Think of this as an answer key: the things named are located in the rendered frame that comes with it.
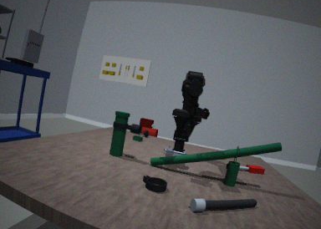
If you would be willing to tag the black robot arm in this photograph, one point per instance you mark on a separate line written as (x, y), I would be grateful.
(191, 89)

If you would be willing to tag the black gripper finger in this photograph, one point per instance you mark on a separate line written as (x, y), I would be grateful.
(190, 125)
(180, 124)

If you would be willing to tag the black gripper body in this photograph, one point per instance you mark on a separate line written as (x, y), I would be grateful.
(186, 111)

